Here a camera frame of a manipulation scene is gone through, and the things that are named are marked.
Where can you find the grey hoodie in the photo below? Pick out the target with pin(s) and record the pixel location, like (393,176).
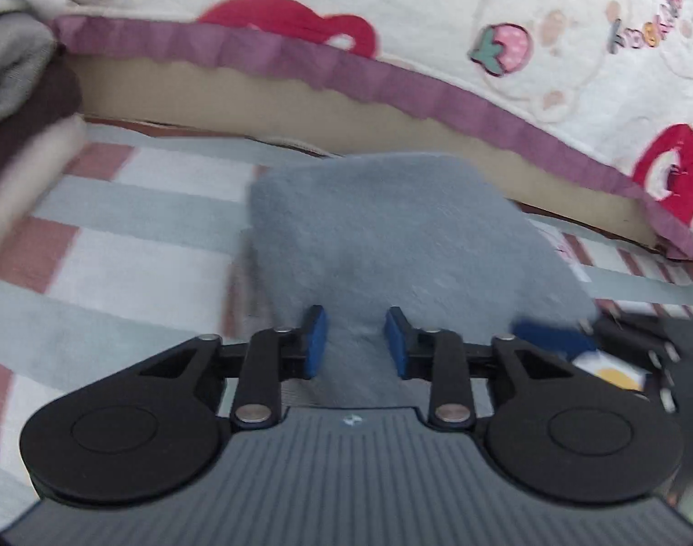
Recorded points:
(409,239)

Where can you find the white bear-print bedspread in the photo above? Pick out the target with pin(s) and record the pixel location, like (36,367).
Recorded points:
(437,23)

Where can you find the dark brown folded garment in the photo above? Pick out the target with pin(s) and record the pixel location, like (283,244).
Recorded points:
(33,119)

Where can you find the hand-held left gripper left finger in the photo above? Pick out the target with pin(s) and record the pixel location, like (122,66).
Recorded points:
(315,344)

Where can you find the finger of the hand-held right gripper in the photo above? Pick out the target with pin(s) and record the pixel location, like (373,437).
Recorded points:
(557,336)

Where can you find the checkered rug with dog print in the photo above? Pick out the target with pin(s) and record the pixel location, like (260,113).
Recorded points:
(124,250)

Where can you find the cream folded garment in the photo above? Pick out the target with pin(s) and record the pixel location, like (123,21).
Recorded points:
(22,193)

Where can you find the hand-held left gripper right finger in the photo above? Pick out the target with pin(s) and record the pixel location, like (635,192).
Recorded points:
(397,347)

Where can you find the beige mattress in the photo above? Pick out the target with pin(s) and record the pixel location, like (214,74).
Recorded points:
(267,102)

